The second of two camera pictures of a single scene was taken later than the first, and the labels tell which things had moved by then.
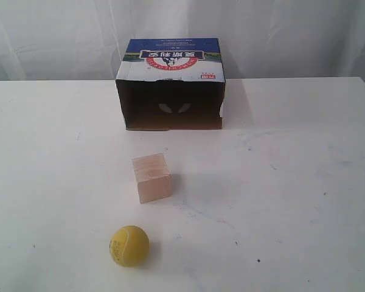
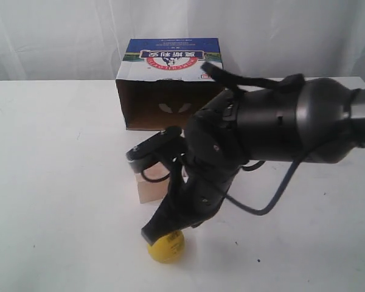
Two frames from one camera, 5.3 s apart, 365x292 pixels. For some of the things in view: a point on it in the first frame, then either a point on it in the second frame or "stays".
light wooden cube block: x=153 y=176 stays
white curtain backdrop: x=84 y=40 stays
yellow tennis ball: x=129 y=246 to x=168 y=249
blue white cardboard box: x=172 y=83 stays
